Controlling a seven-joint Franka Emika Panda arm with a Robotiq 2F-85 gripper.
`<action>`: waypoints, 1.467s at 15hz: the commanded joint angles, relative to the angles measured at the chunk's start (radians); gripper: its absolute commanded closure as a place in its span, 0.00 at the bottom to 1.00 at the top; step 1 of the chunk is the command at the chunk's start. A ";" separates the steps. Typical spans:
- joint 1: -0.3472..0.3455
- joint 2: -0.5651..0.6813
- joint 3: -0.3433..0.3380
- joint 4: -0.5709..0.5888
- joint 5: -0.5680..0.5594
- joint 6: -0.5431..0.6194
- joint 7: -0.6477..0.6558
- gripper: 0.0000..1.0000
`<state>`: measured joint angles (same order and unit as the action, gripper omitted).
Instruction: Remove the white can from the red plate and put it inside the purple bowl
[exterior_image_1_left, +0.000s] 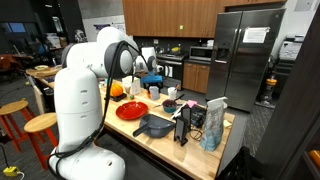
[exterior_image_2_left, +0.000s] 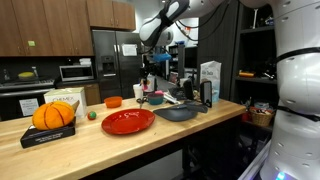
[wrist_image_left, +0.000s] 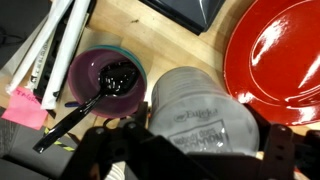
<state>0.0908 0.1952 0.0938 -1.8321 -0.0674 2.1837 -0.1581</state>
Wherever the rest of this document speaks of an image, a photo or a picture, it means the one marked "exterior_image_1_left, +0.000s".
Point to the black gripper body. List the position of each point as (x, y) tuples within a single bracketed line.
[(154, 85)]

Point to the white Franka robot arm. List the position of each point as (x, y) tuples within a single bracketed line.
[(78, 110)]

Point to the teal bowl with purple inside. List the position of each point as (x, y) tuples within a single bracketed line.
[(169, 107)]

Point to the red plate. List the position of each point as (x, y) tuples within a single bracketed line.
[(131, 110)]

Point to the white paper cup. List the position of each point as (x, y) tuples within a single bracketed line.
[(172, 93)]

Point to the small red green ball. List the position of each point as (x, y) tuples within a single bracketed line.
[(131, 97)]

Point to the black glossy spoon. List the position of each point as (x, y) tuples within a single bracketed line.
[(179, 97)]

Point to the white Chemex box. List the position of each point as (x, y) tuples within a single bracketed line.
[(130, 85)]

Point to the black stove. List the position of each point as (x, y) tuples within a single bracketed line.
[(173, 68)]

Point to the orange plush basketball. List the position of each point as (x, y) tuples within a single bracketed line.
[(117, 90)]

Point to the black box with white text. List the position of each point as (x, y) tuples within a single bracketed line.
[(117, 97)]

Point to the pink sticky note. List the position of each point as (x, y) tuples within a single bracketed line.
[(192, 103)]

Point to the brown wooden base cabinet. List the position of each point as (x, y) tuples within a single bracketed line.
[(196, 77)]

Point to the yellow dish on stove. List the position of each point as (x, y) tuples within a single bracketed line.
[(175, 49)]

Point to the silver microwave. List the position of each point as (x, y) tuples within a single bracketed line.
[(200, 53)]

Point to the white paper bag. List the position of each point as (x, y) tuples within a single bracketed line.
[(213, 126)]

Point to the yellow sticky note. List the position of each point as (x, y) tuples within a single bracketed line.
[(227, 123)]

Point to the black steel fridge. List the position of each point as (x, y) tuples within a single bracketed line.
[(246, 63)]

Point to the background wooden table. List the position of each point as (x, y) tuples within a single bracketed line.
[(43, 71)]

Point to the yellow grey vacuum cleaner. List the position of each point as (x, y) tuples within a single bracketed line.
[(269, 88)]

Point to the white paper on fridge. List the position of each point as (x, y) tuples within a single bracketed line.
[(256, 35)]

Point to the wooden stool with red legs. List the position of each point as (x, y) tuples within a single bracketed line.
[(13, 108), (40, 123)]

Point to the dark shelf unit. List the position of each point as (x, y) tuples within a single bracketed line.
[(293, 116)]

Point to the yellow floor power box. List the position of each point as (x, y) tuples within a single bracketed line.
[(10, 171)]

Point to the orange item on shelf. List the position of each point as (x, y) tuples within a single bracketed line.
[(315, 160)]

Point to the blue wrist camera box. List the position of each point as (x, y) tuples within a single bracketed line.
[(152, 79)]

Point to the brown wooden wall cabinets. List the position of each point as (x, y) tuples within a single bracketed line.
[(173, 16)]

